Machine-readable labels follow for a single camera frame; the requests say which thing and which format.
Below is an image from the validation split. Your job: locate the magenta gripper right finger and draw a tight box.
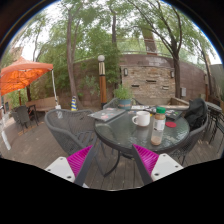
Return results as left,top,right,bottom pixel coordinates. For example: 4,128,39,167
131,143,184,186

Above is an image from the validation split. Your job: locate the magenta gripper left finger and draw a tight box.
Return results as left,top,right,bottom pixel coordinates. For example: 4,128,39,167
44,143,100,187

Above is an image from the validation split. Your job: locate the grey wicker chair left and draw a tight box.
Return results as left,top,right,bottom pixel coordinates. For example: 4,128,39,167
45,109,99,155

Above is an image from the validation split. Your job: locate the grey wicker chair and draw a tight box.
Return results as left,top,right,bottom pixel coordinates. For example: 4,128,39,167
45,109,99,155
168,114,209,166

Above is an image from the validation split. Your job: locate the green-capped plastic bottle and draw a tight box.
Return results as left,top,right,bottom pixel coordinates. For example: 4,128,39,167
151,107,166,146

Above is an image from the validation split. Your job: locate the round glass patio table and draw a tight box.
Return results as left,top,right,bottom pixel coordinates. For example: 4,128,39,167
94,110,191,178

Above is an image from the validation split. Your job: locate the white ceramic mug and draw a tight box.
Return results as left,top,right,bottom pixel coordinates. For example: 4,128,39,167
132,111,150,127

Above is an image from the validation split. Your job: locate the red round coaster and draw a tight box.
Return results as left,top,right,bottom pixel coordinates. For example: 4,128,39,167
165,122,176,128

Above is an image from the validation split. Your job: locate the dark notebook on table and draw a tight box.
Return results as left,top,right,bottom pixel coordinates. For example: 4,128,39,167
165,110,182,121

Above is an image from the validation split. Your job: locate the blue yellow striped cone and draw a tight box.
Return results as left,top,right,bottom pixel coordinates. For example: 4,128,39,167
71,96,78,111

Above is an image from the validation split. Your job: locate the grey laptop with stickers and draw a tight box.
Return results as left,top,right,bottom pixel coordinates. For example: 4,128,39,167
89,108,125,122

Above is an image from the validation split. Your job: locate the grey wicker chair right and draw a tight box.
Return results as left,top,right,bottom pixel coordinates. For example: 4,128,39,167
168,114,209,166

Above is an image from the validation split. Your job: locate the black backpack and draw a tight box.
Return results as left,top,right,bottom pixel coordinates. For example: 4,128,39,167
184,98,207,131

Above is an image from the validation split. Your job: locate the potted green plant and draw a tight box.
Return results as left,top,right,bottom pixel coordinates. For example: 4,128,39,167
114,84,132,110

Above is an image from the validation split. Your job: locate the distant grey chair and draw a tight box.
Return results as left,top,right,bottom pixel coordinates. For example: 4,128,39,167
11,105,31,127

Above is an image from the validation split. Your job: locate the black bar stool right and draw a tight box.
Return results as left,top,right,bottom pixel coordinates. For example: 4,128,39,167
206,101,224,154

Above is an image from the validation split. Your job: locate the orange patio umbrella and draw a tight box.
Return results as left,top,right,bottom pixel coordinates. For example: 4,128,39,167
0,57,53,95

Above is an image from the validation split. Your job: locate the lamp post with globe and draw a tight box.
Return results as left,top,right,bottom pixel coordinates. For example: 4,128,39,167
98,55,107,108

